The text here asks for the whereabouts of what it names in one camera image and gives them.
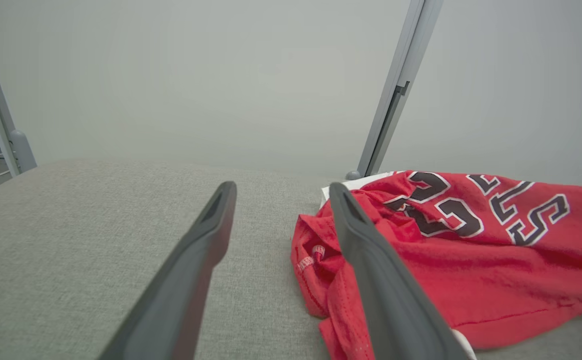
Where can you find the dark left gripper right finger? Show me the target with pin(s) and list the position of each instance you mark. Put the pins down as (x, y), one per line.
(391, 300)

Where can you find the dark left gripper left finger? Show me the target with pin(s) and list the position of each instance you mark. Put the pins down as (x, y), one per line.
(181, 295)

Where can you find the red basketball jersey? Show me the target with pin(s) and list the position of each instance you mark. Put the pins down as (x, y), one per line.
(471, 280)

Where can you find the grey fabric sofa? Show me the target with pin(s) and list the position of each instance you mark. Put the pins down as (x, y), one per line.
(96, 225)

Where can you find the grey partition post with feet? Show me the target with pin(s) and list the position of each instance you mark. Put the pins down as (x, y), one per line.
(401, 75)

